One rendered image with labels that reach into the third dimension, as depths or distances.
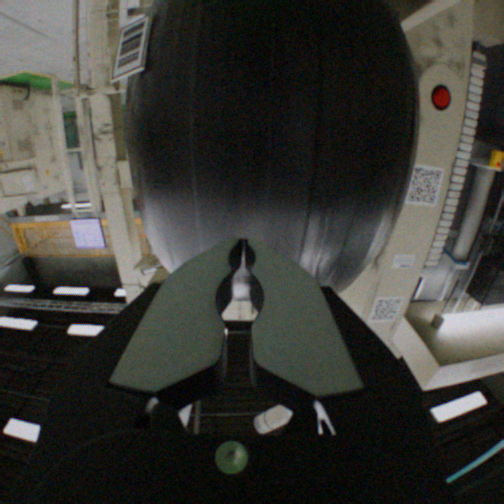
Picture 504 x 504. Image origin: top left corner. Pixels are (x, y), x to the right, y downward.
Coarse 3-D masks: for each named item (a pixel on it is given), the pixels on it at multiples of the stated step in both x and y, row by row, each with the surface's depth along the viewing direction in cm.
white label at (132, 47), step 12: (132, 24) 16; (144, 24) 15; (120, 36) 16; (132, 36) 16; (144, 36) 15; (120, 48) 16; (132, 48) 16; (144, 48) 15; (120, 60) 16; (132, 60) 16; (144, 60) 16; (120, 72) 16; (132, 72) 16
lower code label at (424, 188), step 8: (416, 168) 37; (424, 168) 37; (432, 168) 37; (440, 168) 37; (416, 176) 38; (424, 176) 38; (432, 176) 37; (440, 176) 37; (416, 184) 38; (424, 184) 38; (432, 184) 38; (440, 184) 38; (408, 192) 39; (416, 192) 39; (424, 192) 39; (432, 192) 39; (408, 200) 40; (416, 200) 40; (424, 200) 40; (432, 200) 40
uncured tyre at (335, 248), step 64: (192, 0) 14; (256, 0) 15; (320, 0) 15; (384, 0) 16; (192, 64) 15; (256, 64) 15; (320, 64) 15; (384, 64) 15; (128, 128) 19; (192, 128) 17; (256, 128) 17; (320, 128) 17; (384, 128) 17; (192, 192) 19; (256, 192) 19; (320, 192) 19; (384, 192) 19; (192, 256) 23; (320, 256) 23
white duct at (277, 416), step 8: (392, 344) 102; (400, 352) 100; (272, 408) 135; (280, 408) 128; (264, 416) 133; (272, 416) 129; (280, 416) 125; (256, 424) 133; (264, 424) 130; (272, 424) 128; (280, 424) 127; (264, 432) 132
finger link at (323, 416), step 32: (320, 288) 8; (352, 320) 7; (352, 352) 6; (384, 352) 6; (384, 384) 5; (320, 416) 5; (352, 416) 4; (384, 416) 4; (416, 416) 4; (384, 448) 4; (416, 448) 4
